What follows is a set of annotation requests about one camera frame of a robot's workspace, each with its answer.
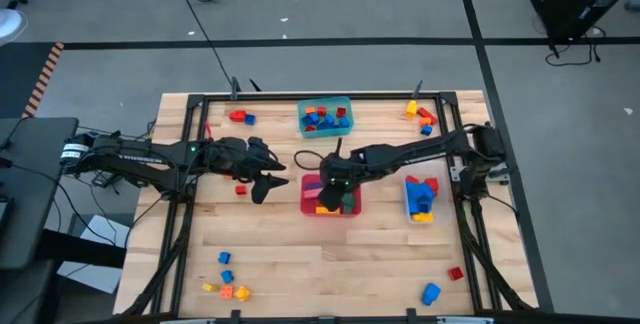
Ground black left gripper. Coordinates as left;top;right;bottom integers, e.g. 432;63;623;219
201;135;291;206

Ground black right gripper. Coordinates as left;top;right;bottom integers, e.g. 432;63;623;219
318;147;375;212

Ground red translucent plastic bin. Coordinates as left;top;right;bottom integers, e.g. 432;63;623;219
299;173;363;218

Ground teal translucent plastic bin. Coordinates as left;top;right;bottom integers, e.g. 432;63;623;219
296;95;355;140

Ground clear frosted plastic bin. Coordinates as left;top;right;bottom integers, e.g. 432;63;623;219
402;172;442;225

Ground white floor sheet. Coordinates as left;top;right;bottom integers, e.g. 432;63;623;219
56;212;132;295

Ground orange black hazard strip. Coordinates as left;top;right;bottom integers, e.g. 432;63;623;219
21;41;66;119

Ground black side desk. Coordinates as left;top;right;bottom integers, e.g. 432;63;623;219
0;116;80;271

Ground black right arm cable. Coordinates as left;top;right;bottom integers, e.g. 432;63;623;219
293;148;327;172

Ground long black floor cable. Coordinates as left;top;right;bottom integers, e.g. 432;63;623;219
172;0;237;94

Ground black floor cables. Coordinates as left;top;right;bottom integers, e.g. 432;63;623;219
543;24;607;68

